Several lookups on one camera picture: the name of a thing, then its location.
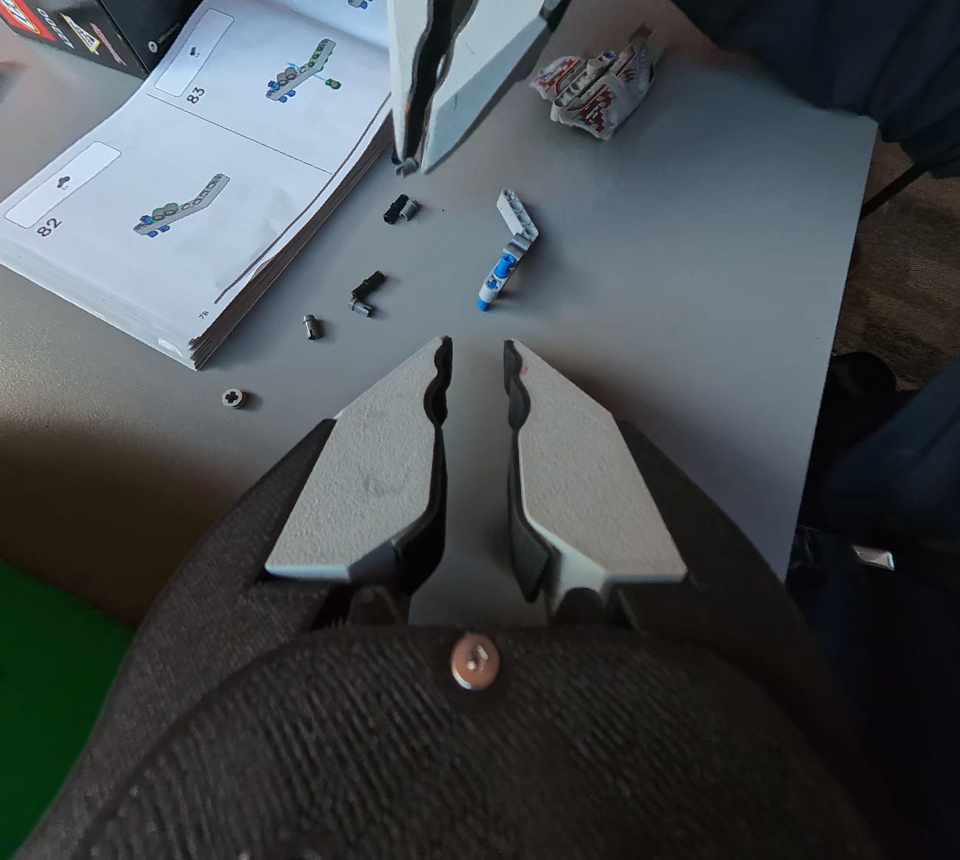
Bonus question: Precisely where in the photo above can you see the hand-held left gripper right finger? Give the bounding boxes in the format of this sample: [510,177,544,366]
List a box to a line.
[502,338,690,627]

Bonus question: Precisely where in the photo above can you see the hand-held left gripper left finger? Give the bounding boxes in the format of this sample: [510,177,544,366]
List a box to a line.
[262,335,455,610]

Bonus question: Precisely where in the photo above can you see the crumpled white printed bag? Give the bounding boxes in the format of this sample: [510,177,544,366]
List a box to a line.
[528,27,657,141]

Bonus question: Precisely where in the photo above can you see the grey beam assembly blue pin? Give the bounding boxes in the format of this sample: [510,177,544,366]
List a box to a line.
[474,188,541,314]

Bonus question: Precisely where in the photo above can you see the open instruction booklet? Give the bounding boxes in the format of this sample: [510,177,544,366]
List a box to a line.
[0,0,399,372]

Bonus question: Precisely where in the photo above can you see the black shoe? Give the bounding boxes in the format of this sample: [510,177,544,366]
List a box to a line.
[828,350,912,420]

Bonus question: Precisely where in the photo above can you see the person's leg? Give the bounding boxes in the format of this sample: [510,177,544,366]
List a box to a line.
[787,350,960,860]

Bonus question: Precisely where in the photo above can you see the green plastic object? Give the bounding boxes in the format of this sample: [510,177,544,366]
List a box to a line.
[0,556,138,860]

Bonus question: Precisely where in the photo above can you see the black table leg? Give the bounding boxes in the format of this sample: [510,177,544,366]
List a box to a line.
[861,158,933,218]

